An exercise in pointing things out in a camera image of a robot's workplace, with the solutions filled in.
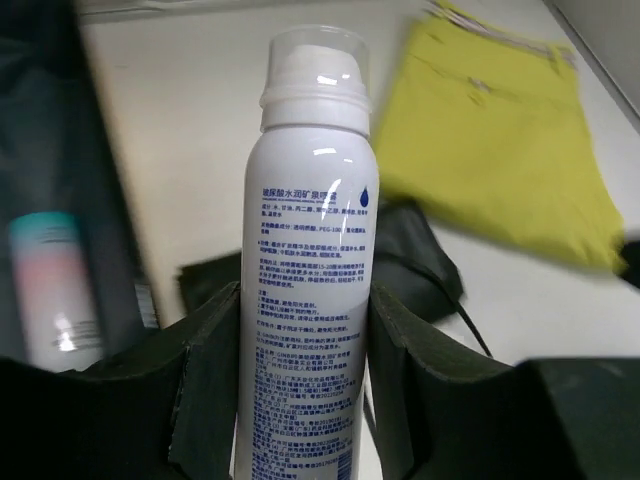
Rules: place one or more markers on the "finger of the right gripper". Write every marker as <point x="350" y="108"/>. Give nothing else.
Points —
<point x="630" y="253"/>

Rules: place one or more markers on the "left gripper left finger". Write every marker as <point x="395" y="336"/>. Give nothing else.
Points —
<point x="164" y="409"/>

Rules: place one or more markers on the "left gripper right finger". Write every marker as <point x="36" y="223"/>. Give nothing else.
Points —
<point x="444" y="411"/>

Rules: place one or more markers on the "black drawstring pouch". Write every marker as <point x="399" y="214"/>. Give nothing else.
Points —
<point x="408" y="261"/>

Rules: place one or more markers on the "yellow-green shorts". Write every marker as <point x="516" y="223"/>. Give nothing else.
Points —
<point x="486" y="130"/>

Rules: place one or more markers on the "white spray bottle blue text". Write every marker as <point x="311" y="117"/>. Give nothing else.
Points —
<point x="310" y="208"/>

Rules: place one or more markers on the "yellow hard-shell suitcase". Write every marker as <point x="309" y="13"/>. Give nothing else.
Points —
<point x="56" y="157"/>

